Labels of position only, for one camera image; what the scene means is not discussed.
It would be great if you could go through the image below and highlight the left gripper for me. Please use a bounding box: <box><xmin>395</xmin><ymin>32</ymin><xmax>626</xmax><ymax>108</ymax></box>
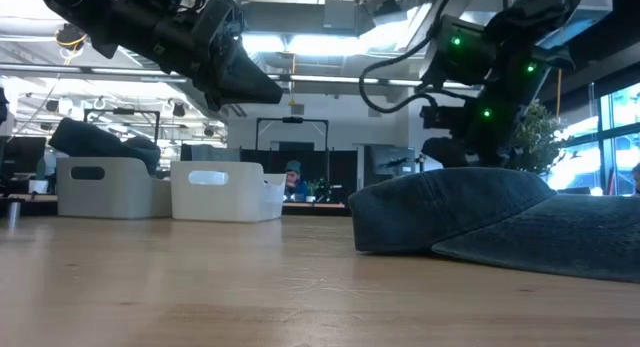
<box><xmin>187</xmin><ymin>0</ymin><xmax>285</xmax><ymax>113</ymax></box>

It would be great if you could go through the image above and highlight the dark navy cap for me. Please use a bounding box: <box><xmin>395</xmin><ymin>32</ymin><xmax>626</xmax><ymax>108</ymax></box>
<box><xmin>48</xmin><ymin>117</ymin><xmax>162</xmax><ymax>176</ymax></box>

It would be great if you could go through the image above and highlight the dark monitor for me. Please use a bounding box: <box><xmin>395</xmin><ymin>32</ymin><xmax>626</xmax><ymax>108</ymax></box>
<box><xmin>369</xmin><ymin>145</ymin><xmax>416</xmax><ymax>177</ymax></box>

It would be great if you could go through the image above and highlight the grey-blue denim cap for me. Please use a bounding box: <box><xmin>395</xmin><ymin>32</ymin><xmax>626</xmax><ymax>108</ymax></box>
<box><xmin>348</xmin><ymin>166</ymin><xmax>640</xmax><ymax>284</ymax></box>

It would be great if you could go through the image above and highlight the potted green plant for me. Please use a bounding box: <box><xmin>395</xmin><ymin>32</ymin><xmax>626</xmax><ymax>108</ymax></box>
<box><xmin>502</xmin><ymin>100</ymin><xmax>569</xmax><ymax>177</ymax></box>

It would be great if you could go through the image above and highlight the black partition panel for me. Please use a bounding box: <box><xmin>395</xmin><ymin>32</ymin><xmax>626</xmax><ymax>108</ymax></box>
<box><xmin>239</xmin><ymin>147</ymin><xmax>359</xmax><ymax>204</ymax></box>

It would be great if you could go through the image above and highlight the person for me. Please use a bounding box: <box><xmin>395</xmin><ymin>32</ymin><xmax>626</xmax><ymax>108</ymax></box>
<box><xmin>283</xmin><ymin>159</ymin><xmax>310</xmax><ymax>202</ymax></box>

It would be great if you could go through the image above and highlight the white plastic bin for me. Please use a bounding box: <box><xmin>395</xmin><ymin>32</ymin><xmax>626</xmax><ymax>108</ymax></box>
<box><xmin>169</xmin><ymin>160</ymin><xmax>287</xmax><ymax>223</ymax></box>
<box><xmin>55</xmin><ymin>156</ymin><xmax>174</xmax><ymax>220</ymax></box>

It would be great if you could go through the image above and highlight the black camera gantry frame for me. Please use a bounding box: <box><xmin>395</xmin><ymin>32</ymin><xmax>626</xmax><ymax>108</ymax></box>
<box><xmin>254</xmin><ymin>116</ymin><xmax>330</xmax><ymax>161</ymax></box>

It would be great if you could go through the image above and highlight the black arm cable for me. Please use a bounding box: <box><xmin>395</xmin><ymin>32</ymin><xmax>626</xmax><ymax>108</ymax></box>
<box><xmin>358</xmin><ymin>0</ymin><xmax>481</xmax><ymax>114</ymax></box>

